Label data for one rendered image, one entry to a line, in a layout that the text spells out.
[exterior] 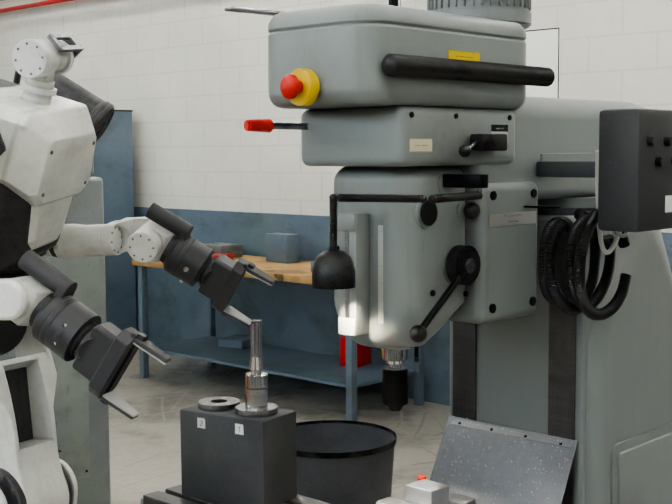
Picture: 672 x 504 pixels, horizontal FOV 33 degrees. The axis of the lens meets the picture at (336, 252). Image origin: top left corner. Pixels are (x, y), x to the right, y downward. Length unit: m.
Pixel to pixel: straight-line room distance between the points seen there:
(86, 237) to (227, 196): 6.40
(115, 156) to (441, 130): 7.52
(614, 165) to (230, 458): 0.98
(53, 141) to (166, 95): 7.31
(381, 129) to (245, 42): 6.74
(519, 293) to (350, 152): 0.45
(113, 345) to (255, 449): 0.63
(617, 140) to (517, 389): 0.62
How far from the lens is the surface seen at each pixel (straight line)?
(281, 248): 7.82
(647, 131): 1.99
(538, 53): 6.87
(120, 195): 9.37
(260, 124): 1.89
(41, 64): 2.02
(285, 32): 1.89
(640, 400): 2.42
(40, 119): 2.00
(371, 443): 4.29
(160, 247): 2.27
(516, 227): 2.10
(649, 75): 6.49
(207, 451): 2.39
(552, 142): 2.22
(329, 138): 1.94
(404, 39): 1.83
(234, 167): 8.65
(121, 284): 9.42
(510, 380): 2.35
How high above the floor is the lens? 1.66
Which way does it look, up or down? 5 degrees down
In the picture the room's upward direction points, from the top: straight up
